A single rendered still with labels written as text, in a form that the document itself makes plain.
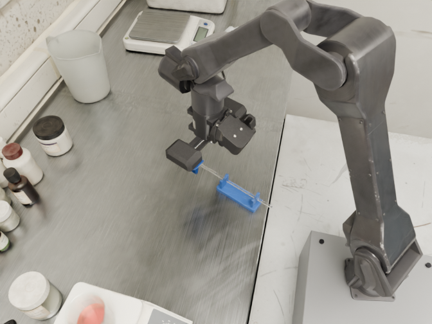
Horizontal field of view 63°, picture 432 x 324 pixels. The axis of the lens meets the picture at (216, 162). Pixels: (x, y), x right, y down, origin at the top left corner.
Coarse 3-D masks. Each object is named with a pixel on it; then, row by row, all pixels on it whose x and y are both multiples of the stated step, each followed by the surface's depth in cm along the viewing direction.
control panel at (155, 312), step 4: (152, 312) 56; (156, 312) 56; (160, 312) 57; (152, 316) 56; (156, 316) 56; (160, 316) 57; (164, 316) 57; (168, 316) 57; (172, 316) 57; (148, 320) 55; (152, 320) 56; (156, 320) 56; (160, 320) 56; (164, 320) 57; (168, 320) 57; (172, 320) 57; (176, 320) 57; (180, 320) 58
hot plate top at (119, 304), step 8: (72, 288) 56; (80, 288) 56; (88, 288) 56; (96, 288) 56; (72, 296) 56; (104, 296) 56; (112, 296) 56; (120, 296) 56; (128, 296) 56; (64, 304) 55; (112, 304) 55; (120, 304) 55; (128, 304) 55; (136, 304) 55; (64, 312) 54; (120, 312) 54; (128, 312) 54; (136, 312) 54; (56, 320) 53; (64, 320) 53; (120, 320) 53; (128, 320) 53; (136, 320) 53
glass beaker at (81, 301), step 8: (80, 296) 49; (88, 296) 50; (96, 296) 49; (72, 304) 48; (80, 304) 50; (88, 304) 52; (104, 304) 48; (72, 312) 49; (80, 312) 51; (104, 312) 47; (112, 312) 54; (72, 320) 49; (104, 320) 47; (112, 320) 52
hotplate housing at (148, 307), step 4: (144, 304) 57; (148, 304) 57; (152, 304) 57; (144, 308) 56; (148, 308) 56; (152, 308) 57; (156, 308) 57; (160, 308) 58; (144, 312) 56; (148, 312) 56; (164, 312) 57; (168, 312) 58; (172, 312) 58; (140, 316) 55; (144, 316) 56; (148, 316) 56; (176, 316) 58; (180, 316) 59; (140, 320) 55; (144, 320) 55; (184, 320) 59; (188, 320) 59
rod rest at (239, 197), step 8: (224, 176) 77; (224, 184) 78; (224, 192) 77; (232, 192) 77; (240, 192) 77; (240, 200) 76; (248, 200) 76; (256, 200) 74; (248, 208) 75; (256, 208) 75
